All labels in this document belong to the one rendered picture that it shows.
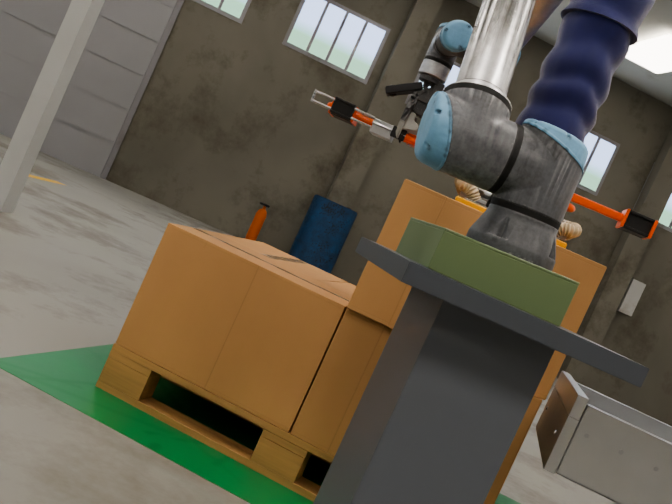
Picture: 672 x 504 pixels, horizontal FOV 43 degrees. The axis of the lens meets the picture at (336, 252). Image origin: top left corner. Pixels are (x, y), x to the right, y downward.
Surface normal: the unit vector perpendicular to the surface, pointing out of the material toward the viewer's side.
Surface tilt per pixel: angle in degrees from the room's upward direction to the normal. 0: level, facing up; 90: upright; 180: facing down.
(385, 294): 90
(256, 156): 90
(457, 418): 90
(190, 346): 90
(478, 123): 68
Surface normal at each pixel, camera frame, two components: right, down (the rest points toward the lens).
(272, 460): -0.20, -0.05
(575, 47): -0.42, -0.42
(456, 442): 0.14, 0.11
